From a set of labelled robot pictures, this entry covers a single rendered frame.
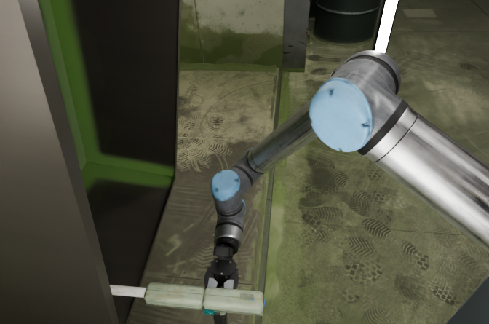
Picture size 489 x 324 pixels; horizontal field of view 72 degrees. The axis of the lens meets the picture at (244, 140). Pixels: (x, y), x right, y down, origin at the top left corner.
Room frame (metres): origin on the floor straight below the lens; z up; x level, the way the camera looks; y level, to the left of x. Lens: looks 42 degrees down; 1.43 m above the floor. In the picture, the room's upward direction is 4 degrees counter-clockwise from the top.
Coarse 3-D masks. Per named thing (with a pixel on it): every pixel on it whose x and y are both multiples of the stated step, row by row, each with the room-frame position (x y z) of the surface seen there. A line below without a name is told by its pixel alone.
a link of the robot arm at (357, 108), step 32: (352, 64) 0.53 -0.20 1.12; (384, 64) 0.52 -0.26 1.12; (320, 96) 0.46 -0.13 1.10; (352, 96) 0.43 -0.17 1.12; (384, 96) 0.45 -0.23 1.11; (320, 128) 0.45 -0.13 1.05; (352, 128) 0.41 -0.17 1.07; (384, 128) 0.40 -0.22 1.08; (416, 128) 0.40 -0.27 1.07; (384, 160) 0.39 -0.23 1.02; (416, 160) 0.36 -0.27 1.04; (448, 160) 0.36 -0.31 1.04; (480, 160) 0.36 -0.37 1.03; (416, 192) 0.35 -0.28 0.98; (448, 192) 0.32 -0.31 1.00; (480, 192) 0.31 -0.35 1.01; (480, 224) 0.29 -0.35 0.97
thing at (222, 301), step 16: (112, 288) 0.42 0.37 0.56; (128, 288) 0.42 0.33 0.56; (144, 288) 0.42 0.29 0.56; (160, 288) 0.41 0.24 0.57; (176, 288) 0.41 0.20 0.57; (192, 288) 0.41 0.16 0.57; (208, 288) 0.41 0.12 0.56; (224, 288) 0.41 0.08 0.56; (160, 304) 0.38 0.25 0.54; (176, 304) 0.38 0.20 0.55; (192, 304) 0.37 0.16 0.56; (208, 304) 0.37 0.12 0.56; (224, 304) 0.36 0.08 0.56; (240, 304) 0.36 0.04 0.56; (256, 304) 0.36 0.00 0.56; (224, 320) 0.37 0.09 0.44
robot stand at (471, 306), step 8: (488, 280) 0.39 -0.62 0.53; (480, 288) 0.40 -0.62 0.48; (488, 288) 0.38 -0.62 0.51; (472, 296) 0.40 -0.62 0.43; (480, 296) 0.38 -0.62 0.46; (488, 296) 0.37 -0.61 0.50; (464, 304) 0.40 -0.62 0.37; (472, 304) 0.38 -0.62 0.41; (480, 304) 0.37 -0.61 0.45; (488, 304) 0.35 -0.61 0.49; (456, 312) 0.40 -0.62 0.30; (464, 312) 0.38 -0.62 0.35; (472, 312) 0.37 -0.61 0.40; (480, 312) 0.35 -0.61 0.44; (488, 312) 0.34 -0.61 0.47; (448, 320) 0.41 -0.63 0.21; (456, 320) 0.38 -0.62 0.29; (464, 320) 0.37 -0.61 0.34; (472, 320) 0.35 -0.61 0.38; (480, 320) 0.34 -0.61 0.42; (488, 320) 0.32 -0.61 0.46
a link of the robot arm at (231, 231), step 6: (216, 228) 0.63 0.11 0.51; (222, 228) 0.61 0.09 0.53; (228, 228) 0.61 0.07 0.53; (234, 228) 0.61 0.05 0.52; (216, 234) 0.60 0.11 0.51; (222, 234) 0.59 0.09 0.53; (228, 234) 0.58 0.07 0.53; (234, 234) 0.59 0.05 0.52; (240, 234) 0.60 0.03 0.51; (216, 240) 0.58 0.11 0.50; (234, 240) 0.58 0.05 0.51; (240, 240) 0.58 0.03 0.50; (240, 246) 0.57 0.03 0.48
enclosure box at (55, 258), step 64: (0, 0) 0.29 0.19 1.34; (64, 0) 0.93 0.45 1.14; (128, 0) 0.91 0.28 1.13; (0, 64) 0.29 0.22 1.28; (64, 64) 0.94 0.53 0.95; (128, 64) 0.91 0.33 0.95; (0, 128) 0.30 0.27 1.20; (64, 128) 0.31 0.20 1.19; (128, 128) 0.92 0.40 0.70; (0, 192) 0.31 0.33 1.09; (64, 192) 0.30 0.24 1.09; (128, 192) 0.81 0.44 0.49; (0, 256) 0.32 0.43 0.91; (64, 256) 0.31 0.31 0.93; (128, 256) 0.57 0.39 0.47; (0, 320) 0.35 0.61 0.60; (64, 320) 0.32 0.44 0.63; (128, 320) 0.38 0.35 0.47
